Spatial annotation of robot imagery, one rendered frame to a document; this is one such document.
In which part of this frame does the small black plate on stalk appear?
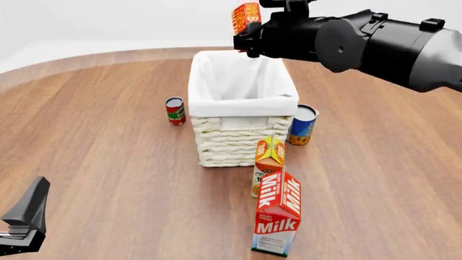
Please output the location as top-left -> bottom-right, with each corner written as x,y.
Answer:
258,0 -> 319,20

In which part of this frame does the red and white milk carton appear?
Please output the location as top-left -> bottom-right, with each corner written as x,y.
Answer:
250,168 -> 302,259

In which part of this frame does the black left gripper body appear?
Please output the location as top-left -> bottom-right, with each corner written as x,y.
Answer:
0,224 -> 47,257

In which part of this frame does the orange juice carton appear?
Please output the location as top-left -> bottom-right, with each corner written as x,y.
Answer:
250,134 -> 287,199

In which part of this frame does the white-lined wicker basket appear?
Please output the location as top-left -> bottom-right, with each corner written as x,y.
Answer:
187,49 -> 300,169

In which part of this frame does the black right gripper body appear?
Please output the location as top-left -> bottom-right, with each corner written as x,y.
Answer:
232,22 -> 265,59

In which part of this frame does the red tomato sauce can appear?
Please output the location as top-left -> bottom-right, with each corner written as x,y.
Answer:
165,96 -> 187,127

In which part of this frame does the blue and yellow food can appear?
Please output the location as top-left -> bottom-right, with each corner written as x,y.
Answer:
287,103 -> 319,147

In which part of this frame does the orange-red butter box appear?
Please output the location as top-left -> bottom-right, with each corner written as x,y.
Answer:
230,2 -> 263,37

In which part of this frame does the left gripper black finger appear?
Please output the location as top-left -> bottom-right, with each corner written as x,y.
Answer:
0,175 -> 51,234

